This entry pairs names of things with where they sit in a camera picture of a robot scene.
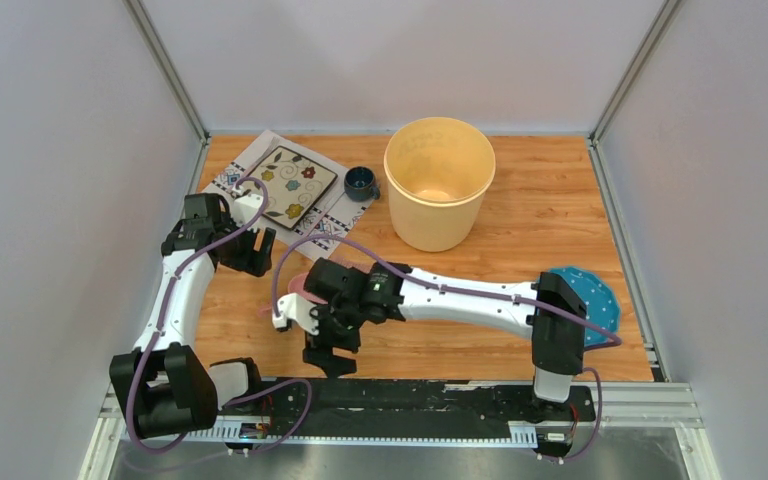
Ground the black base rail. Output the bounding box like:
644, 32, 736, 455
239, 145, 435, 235
224, 378, 595, 440

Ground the pink dustpan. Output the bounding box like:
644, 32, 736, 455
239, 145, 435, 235
258, 273, 327, 318

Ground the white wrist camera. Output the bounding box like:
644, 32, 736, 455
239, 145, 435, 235
272, 293, 319, 336
230, 188, 264, 227

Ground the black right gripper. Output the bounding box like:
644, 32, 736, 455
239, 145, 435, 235
302, 299, 365, 380

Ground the aluminium frame post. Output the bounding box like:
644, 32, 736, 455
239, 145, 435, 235
589, 0, 684, 145
123, 0, 209, 145

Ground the patterned white placemat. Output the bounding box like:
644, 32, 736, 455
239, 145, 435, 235
200, 131, 373, 245

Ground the blue polka dot plate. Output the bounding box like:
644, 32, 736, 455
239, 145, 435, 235
549, 266, 621, 335

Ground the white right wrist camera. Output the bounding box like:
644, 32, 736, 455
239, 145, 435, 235
272, 293, 319, 336

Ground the aluminium frame post left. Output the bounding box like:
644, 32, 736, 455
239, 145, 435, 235
123, 0, 209, 145

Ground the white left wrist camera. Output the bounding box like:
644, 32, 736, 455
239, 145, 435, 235
230, 188, 264, 227

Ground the dark blue cup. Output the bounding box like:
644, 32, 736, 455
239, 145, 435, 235
343, 166, 381, 202

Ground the floral square plate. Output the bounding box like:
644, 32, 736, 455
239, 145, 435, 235
237, 146, 338, 230

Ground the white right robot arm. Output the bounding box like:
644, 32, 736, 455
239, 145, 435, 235
273, 259, 587, 419

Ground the cream plastic bucket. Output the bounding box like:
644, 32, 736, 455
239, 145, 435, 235
383, 117, 496, 252

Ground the aluminium frame post right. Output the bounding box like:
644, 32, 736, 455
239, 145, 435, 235
589, 0, 684, 145

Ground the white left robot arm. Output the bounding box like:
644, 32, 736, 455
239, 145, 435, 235
109, 190, 276, 442

